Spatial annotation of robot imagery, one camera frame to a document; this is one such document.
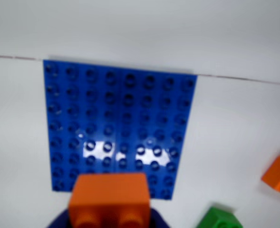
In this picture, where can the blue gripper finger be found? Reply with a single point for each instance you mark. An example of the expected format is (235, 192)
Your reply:
(62, 219)
(157, 221)

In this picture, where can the orange 2x2 block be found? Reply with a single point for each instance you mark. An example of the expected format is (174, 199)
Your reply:
(110, 199)

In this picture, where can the green 2x4 block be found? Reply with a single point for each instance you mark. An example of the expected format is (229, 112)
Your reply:
(219, 218)

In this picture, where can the orange 2x4 block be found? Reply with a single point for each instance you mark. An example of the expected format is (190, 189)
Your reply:
(278, 175)

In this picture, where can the blue 8x8 baseplate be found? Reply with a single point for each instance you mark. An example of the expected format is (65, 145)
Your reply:
(120, 114)

